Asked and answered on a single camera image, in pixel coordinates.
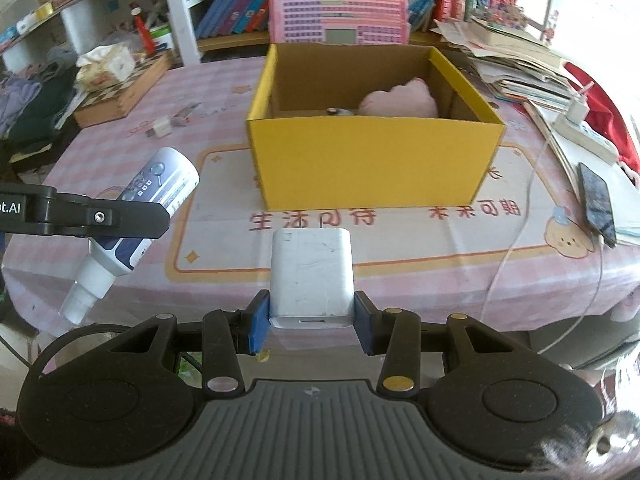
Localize white blue spray bottle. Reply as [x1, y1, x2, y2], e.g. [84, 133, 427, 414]
[60, 148, 200, 326]

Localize large white power adapter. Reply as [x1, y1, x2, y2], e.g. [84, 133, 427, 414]
[269, 228, 355, 330]

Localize small white plug charger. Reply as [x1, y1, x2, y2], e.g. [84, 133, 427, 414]
[145, 117, 172, 139]

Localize pile of dark clothes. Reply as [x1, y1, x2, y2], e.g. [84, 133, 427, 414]
[1, 47, 79, 158]

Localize floral tissue pack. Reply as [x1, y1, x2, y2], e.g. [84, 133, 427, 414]
[75, 44, 136, 92]

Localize wooden chess board box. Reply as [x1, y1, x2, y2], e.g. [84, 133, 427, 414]
[73, 51, 174, 129]

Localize red white pen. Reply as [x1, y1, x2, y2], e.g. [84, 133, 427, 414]
[130, 6, 155, 56]

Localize yellow cardboard box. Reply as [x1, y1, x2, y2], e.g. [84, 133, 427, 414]
[246, 44, 506, 210]

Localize grey purple toy car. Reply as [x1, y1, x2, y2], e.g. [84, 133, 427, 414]
[326, 107, 354, 116]

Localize pink plush toy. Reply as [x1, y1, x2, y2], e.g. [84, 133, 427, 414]
[358, 77, 439, 118]

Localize black smartphone on table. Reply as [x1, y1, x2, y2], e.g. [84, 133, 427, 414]
[578, 162, 617, 248]

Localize row of blue books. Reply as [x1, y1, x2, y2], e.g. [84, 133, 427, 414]
[194, 0, 270, 40]

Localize white power strip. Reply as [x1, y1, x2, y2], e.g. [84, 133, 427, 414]
[553, 114, 620, 165]

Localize stack of papers and books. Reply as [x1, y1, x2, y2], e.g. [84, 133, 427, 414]
[435, 18, 574, 110]

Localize pink keyboard learning toy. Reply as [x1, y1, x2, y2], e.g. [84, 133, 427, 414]
[269, 0, 409, 46]

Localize white charging cable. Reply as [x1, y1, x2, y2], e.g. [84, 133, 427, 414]
[479, 84, 609, 356]

